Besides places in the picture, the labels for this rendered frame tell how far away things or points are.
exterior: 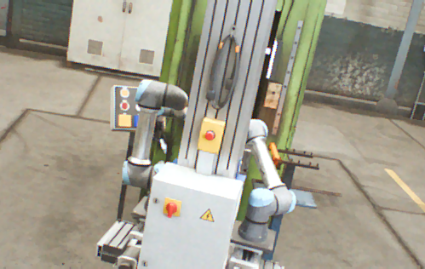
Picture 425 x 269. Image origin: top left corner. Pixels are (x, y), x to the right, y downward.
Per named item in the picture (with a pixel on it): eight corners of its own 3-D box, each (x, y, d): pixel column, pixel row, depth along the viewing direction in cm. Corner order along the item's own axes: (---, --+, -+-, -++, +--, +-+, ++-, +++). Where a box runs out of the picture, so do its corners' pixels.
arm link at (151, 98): (148, 192, 283) (168, 84, 272) (118, 186, 283) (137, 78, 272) (152, 186, 294) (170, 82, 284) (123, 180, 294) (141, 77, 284)
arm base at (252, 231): (266, 244, 278) (270, 226, 275) (235, 237, 280) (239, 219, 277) (268, 231, 292) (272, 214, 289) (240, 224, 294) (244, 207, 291)
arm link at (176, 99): (192, 86, 275) (192, 105, 323) (169, 81, 275) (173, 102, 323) (186, 109, 273) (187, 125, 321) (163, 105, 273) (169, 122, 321)
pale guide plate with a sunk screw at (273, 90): (276, 109, 390) (282, 84, 385) (263, 106, 390) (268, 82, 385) (276, 108, 392) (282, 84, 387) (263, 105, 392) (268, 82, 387)
